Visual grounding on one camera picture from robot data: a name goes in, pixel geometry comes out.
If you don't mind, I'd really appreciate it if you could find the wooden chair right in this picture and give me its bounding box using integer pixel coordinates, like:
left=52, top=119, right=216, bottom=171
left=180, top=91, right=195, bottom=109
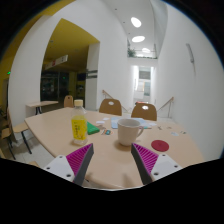
left=131, top=103, right=157, bottom=121

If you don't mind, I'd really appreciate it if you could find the wooden stair handrail right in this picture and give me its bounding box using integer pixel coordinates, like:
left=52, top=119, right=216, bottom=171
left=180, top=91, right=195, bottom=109
left=157, top=97, right=174, bottom=118

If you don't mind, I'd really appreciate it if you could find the hanging white sign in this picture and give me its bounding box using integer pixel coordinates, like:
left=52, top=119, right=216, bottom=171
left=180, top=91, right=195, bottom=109
left=45, top=55, right=68, bottom=70

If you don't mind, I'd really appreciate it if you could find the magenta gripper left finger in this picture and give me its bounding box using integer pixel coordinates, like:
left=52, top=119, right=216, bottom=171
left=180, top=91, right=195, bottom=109
left=44, top=142, right=95, bottom=186

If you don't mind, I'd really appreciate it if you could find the wooden chair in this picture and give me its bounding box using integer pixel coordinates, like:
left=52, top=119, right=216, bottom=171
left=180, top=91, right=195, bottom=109
left=99, top=99, right=122, bottom=116
left=131, top=103, right=157, bottom=121

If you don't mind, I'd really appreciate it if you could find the wooden chair left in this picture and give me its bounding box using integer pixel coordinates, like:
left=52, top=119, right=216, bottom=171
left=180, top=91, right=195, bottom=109
left=99, top=99, right=122, bottom=116

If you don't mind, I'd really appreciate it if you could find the red round coaster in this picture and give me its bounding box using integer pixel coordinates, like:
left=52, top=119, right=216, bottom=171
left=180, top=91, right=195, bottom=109
left=151, top=140, right=169, bottom=152

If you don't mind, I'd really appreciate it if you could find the small background table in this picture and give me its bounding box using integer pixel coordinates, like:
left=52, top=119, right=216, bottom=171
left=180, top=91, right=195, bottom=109
left=26, top=101, right=58, bottom=115

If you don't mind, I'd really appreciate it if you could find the wooden chair far background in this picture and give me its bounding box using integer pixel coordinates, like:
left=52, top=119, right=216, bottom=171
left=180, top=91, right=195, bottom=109
left=64, top=95, right=74, bottom=108

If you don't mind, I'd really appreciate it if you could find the light blue paper sheet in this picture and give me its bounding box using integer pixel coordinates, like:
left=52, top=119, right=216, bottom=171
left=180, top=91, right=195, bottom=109
left=111, top=117, right=157, bottom=129

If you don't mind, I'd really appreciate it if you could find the small card with orange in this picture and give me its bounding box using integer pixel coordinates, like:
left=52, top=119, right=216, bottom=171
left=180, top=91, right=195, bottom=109
left=102, top=129, right=112, bottom=135

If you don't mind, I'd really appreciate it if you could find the white round token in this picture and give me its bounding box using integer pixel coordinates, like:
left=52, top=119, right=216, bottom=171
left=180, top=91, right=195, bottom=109
left=96, top=121, right=105, bottom=125

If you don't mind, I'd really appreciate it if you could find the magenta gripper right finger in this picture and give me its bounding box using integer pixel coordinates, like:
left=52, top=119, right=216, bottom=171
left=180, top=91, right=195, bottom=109
left=130, top=142, right=183, bottom=186

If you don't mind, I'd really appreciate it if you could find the wooden chair left edge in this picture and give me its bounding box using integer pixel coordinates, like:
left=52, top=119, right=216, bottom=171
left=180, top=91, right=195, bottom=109
left=7, top=112, right=31, bottom=153

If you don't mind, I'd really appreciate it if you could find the white ceramic mug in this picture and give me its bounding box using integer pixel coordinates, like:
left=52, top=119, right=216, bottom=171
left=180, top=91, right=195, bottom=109
left=118, top=121, right=144, bottom=146

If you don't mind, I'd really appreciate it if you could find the green card box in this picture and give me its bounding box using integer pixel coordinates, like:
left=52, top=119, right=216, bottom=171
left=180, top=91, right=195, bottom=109
left=87, top=123, right=100, bottom=135

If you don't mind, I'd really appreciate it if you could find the yellow drink bottle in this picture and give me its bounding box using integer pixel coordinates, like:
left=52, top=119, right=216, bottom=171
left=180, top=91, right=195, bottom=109
left=71, top=99, right=88, bottom=145

